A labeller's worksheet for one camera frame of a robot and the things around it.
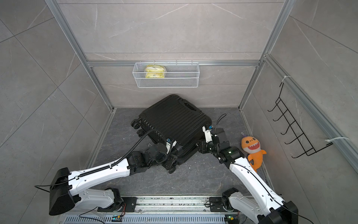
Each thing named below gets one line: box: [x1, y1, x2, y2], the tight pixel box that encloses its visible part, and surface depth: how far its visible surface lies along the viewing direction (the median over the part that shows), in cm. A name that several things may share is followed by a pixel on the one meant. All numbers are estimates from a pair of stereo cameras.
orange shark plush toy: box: [240, 136, 268, 173], surface depth 90 cm
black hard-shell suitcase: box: [130, 94, 213, 174], surface depth 86 cm
